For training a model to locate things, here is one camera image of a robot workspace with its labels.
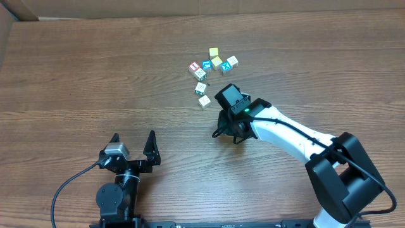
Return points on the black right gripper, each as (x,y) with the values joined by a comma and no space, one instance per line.
(223,127)

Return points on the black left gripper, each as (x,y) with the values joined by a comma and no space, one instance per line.
(134,163)

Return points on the white plain letter block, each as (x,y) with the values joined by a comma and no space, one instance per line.
(204,101)

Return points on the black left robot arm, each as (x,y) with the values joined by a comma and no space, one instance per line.
(117,200)

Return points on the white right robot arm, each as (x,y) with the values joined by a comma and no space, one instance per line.
(342,175)

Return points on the white green Z block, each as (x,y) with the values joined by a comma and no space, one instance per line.
(200,89)

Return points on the blue X block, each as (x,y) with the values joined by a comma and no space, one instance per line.
(225,67)

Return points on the white green pattern block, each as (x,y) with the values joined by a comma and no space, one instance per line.
(200,74)

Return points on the white block far right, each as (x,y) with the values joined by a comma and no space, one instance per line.
(233,61)

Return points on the yellow block near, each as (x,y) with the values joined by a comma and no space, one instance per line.
(216,62)

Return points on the yellow block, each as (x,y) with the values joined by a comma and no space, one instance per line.
(216,62)
(213,52)

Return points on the blue letter block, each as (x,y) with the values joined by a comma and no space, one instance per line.
(206,65)

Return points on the red I block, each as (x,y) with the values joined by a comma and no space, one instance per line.
(194,66)

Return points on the yellow block far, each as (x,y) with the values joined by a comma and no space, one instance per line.
(213,52)

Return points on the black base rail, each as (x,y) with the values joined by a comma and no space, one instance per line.
(142,223)

